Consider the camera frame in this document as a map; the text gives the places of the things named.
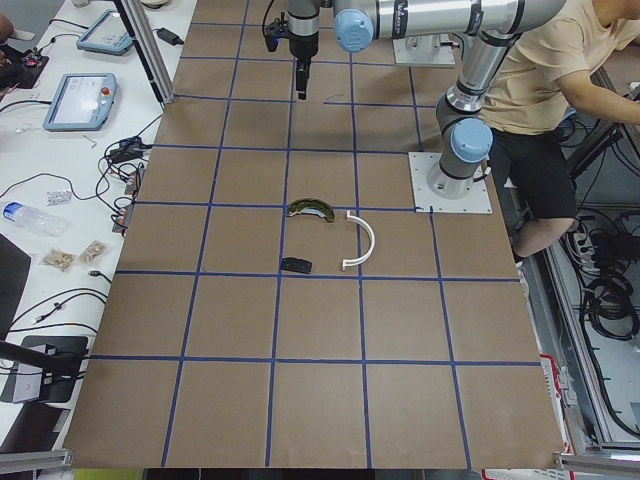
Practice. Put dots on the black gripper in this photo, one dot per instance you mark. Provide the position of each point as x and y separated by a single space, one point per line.
303 46

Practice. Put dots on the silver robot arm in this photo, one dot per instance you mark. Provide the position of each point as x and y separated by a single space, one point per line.
382 79
303 26

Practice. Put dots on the green brake shoe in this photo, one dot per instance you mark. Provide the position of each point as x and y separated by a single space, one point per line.
311 206

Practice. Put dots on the black power adapter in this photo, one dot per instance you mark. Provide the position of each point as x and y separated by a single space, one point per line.
128 150

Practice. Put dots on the far teach pendant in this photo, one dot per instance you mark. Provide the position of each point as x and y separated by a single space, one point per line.
106 35

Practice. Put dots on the teach pendant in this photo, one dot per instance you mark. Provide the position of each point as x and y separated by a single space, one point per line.
82 102
106 35

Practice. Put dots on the black brake pad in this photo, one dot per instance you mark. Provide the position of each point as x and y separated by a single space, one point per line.
296 265

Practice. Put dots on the near teach pendant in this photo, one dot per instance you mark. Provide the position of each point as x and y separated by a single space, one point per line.
82 102

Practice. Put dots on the person in beige shirt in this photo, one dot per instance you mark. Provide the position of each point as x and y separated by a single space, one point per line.
547 71

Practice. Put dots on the plastic water bottle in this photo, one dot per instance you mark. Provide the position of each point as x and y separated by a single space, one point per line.
33 220

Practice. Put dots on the black monitor stand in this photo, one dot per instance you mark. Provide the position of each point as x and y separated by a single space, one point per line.
43 369

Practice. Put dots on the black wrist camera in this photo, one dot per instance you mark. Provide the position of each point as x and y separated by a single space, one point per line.
274 32

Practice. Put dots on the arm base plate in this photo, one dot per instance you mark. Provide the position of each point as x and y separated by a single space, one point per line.
433 51
480 197

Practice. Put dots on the aluminium frame post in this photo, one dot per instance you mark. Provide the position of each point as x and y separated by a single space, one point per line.
140 31

